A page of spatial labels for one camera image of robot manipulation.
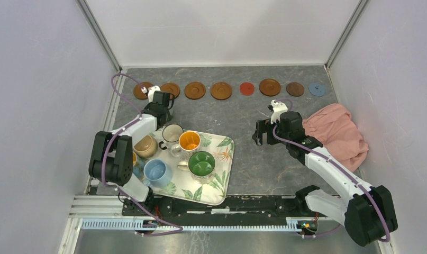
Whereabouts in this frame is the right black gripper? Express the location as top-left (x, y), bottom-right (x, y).
top-left (251, 119), bottom-right (290, 147)

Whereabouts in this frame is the brown wooden coaster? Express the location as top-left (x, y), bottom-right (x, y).
top-left (210, 82), bottom-right (233, 101)
top-left (259, 78), bottom-right (281, 97)
top-left (133, 82), bottom-right (153, 100)
top-left (160, 83), bottom-right (180, 98)
top-left (184, 81), bottom-right (206, 100)

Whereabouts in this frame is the red round coaster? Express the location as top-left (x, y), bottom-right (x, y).
top-left (239, 82), bottom-right (255, 96)

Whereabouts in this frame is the dark walnut coaster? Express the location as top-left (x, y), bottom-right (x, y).
top-left (286, 82), bottom-right (305, 97)

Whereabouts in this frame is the blue round coaster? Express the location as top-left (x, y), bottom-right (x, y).
top-left (308, 83), bottom-right (326, 97)

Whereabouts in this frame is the pink drawstring cloth bag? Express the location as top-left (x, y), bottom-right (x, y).
top-left (303, 103), bottom-right (369, 172)

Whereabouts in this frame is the white mug green inside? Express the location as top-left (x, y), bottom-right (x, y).
top-left (177, 151), bottom-right (216, 184)

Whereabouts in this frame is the leaf patterned serving tray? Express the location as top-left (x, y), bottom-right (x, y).
top-left (134, 132), bottom-right (235, 205)

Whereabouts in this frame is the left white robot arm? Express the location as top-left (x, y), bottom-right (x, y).
top-left (88, 90), bottom-right (175, 216)

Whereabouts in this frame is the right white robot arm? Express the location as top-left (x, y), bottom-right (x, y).
top-left (252, 111), bottom-right (398, 247)

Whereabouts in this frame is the cream enamel mug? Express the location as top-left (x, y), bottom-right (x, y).
top-left (159, 124), bottom-right (184, 150)

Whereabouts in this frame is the white mug orange inside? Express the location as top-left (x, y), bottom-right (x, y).
top-left (170, 131), bottom-right (201, 159)

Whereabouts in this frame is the beige ceramic mug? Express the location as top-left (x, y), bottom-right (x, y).
top-left (133, 135), bottom-right (158, 159)

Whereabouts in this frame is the light blue mug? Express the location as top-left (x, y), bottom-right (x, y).
top-left (143, 159), bottom-right (173, 188)

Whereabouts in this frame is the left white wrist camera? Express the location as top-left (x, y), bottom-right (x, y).
top-left (141, 86), bottom-right (161, 102)

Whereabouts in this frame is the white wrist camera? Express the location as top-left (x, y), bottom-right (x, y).
top-left (269, 100), bottom-right (288, 124)
top-left (141, 86), bottom-right (161, 102)

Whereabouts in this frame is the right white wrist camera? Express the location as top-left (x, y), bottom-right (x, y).
top-left (269, 100), bottom-right (288, 124)

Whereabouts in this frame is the orange inside blue handle mug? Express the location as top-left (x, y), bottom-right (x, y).
top-left (132, 152), bottom-right (146, 179)

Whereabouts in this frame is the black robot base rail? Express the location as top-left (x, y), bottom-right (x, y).
top-left (122, 195), bottom-right (330, 227)

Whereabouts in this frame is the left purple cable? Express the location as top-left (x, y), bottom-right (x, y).
top-left (100, 72), bottom-right (184, 237)

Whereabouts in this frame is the purple cable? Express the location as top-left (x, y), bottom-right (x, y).
top-left (100, 72), bottom-right (184, 237)
top-left (272, 98), bottom-right (392, 243)

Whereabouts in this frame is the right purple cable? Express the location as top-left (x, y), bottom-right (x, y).
top-left (272, 98), bottom-right (392, 243)

